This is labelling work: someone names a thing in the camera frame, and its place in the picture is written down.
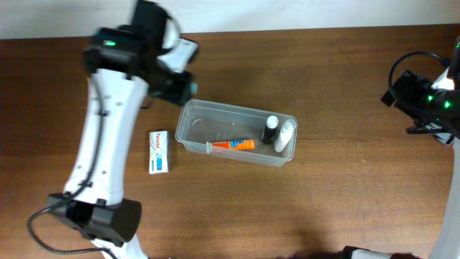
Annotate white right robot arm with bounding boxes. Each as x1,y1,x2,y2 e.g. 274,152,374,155
420,39,459,259

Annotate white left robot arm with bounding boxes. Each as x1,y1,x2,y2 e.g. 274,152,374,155
45,25,199,258

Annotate clear plastic container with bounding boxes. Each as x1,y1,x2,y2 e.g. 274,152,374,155
175,99,297,167

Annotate orange tablet tube white cap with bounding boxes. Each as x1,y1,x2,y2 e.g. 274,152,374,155
206,139,256,153

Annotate dark bottle white cap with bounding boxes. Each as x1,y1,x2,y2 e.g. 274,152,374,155
262,115,279,145

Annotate white spray bottle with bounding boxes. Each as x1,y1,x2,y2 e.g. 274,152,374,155
275,119,297,153

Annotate small gold-lid balm jar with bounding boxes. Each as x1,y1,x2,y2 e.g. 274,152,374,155
190,83,198,94

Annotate white Panadol box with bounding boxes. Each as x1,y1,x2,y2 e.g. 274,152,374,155
149,131,169,174

